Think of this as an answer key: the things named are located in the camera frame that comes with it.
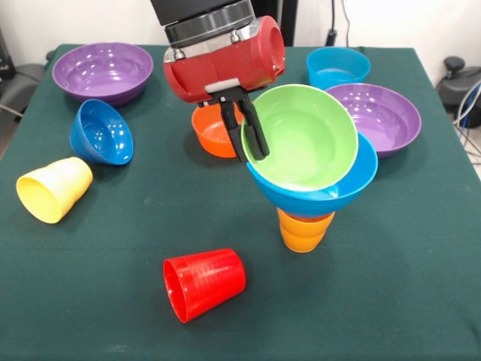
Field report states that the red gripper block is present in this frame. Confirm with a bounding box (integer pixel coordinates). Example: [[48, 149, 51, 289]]
[[162, 15, 286, 162]]

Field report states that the yellow plastic cup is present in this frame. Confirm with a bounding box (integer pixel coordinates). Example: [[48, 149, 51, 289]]
[[16, 156, 94, 225]]

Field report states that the small light blue bowl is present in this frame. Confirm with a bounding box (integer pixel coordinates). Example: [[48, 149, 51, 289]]
[[306, 46, 372, 91]]

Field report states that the black hanging cable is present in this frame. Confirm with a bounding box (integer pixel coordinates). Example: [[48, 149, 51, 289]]
[[325, 0, 338, 47]]

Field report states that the black office chair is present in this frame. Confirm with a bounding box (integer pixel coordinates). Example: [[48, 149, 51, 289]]
[[0, 26, 56, 114]]

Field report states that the purple plastic bowl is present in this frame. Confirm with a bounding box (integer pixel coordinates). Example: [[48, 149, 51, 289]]
[[325, 83, 423, 159], [51, 41, 155, 108]]

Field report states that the orange-red plastic bowl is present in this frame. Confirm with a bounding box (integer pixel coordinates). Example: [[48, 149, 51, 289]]
[[191, 103, 245, 159]]

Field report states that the green plastic bowl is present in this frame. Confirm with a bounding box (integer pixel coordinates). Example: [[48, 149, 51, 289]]
[[240, 84, 359, 192]]

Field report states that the tangle of floor cables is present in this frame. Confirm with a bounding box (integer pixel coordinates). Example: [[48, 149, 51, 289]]
[[452, 80, 481, 159]]

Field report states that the orange plastic cup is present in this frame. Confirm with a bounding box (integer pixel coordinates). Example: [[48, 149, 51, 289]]
[[276, 207, 337, 253]]

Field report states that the large light blue bowl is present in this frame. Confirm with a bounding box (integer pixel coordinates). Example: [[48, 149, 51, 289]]
[[246, 131, 379, 218]]

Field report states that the dark blue plastic bowl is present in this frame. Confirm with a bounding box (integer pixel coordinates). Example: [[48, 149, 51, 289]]
[[69, 99, 135, 167]]

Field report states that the dark green tablecloth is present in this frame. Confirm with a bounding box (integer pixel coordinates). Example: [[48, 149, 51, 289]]
[[0, 44, 481, 361]]

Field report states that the red plastic cup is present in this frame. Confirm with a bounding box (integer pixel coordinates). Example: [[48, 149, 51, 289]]
[[162, 247, 248, 325]]

